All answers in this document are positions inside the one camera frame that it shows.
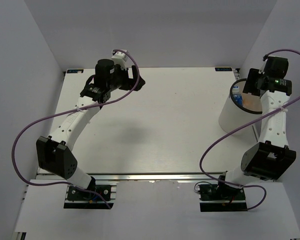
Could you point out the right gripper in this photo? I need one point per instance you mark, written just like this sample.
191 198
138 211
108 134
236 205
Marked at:
253 74

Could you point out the black logo sticker left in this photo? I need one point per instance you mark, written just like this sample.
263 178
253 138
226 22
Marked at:
74 71

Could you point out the orange juice bottle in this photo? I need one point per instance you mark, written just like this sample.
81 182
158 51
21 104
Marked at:
251 104

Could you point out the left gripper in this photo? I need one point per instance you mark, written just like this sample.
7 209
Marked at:
130 83

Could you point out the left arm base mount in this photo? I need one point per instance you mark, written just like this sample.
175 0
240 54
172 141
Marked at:
80 200

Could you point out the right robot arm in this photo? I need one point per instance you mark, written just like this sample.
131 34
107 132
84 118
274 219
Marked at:
262 94

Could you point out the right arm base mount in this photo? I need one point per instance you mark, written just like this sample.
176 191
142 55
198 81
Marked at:
217 198

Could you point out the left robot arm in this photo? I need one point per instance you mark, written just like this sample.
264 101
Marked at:
54 152

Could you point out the aluminium table rail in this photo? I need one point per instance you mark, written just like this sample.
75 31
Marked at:
116 177

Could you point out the white bin black rim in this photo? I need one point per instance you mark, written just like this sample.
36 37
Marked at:
233 115

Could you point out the blue label bottle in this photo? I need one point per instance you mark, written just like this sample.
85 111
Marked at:
237 95

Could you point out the black logo sticker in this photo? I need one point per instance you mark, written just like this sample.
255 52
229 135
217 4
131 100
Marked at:
223 69
74 71

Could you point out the black logo sticker right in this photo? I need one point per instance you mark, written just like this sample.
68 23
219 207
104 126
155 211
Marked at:
223 69

